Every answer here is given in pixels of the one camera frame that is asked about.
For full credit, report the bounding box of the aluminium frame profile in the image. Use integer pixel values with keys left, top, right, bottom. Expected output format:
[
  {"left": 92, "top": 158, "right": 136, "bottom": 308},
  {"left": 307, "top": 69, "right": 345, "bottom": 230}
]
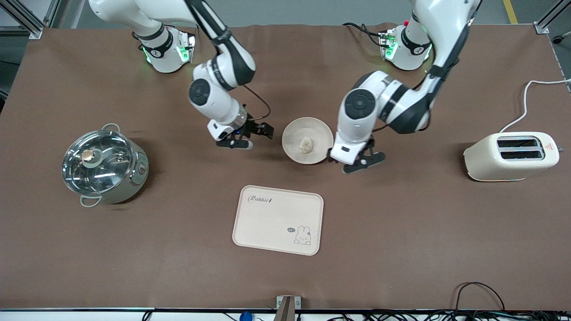
[
  {"left": 0, "top": 0, "right": 62, "bottom": 39},
  {"left": 533, "top": 0, "right": 571, "bottom": 34}
]

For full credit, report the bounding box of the glass pot lid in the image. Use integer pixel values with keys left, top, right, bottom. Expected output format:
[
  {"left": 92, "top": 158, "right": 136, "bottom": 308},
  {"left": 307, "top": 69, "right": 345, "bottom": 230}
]
[{"left": 62, "top": 130, "right": 136, "bottom": 195}]

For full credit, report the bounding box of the pale green electric pot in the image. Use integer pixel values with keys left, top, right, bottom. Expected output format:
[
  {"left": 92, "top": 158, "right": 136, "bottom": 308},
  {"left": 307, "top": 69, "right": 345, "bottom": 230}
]
[{"left": 78, "top": 123, "right": 150, "bottom": 208}]

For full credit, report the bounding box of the round cream plate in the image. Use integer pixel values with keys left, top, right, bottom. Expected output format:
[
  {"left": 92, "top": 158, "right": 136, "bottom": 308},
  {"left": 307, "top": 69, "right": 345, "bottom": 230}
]
[{"left": 282, "top": 117, "right": 334, "bottom": 165}]

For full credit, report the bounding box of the cream rabbit print tray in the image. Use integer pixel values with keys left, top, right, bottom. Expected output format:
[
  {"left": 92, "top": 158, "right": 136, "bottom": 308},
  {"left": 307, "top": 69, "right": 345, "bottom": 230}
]
[{"left": 232, "top": 185, "right": 324, "bottom": 256}]

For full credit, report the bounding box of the cream two-slot toaster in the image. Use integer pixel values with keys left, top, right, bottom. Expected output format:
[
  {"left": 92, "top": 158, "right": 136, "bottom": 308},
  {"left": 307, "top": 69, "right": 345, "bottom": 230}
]
[{"left": 463, "top": 132, "right": 563, "bottom": 182}]

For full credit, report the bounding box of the black looped cable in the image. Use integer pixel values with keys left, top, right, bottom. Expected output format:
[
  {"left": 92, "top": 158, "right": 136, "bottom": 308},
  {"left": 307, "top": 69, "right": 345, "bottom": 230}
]
[{"left": 455, "top": 282, "right": 506, "bottom": 313}]

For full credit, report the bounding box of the white toaster power cable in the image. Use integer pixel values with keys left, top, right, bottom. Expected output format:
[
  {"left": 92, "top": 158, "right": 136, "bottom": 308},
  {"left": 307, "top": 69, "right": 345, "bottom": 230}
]
[{"left": 499, "top": 79, "right": 571, "bottom": 133}]

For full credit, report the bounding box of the brown table mat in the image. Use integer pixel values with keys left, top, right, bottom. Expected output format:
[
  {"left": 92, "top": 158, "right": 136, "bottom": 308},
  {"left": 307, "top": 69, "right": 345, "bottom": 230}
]
[{"left": 0, "top": 22, "right": 571, "bottom": 311}]

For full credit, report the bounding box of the black left arm base cable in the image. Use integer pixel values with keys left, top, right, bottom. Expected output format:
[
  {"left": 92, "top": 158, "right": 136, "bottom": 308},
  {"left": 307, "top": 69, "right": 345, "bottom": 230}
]
[{"left": 342, "top": 22, "right": 386, "bottom": 47}]

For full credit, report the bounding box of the black cable bundle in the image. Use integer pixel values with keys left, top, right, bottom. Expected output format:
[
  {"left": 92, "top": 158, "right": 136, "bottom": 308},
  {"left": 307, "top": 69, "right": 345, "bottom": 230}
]
[{"left": 328, "top": 310, "right": 571, "bottom": 321}]

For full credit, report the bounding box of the grey metal edge bracket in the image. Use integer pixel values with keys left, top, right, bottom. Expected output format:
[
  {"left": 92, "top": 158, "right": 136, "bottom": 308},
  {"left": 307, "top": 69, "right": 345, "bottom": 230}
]
[{"left": 276, "top": 296, "right": 302, "bottom": 321}]

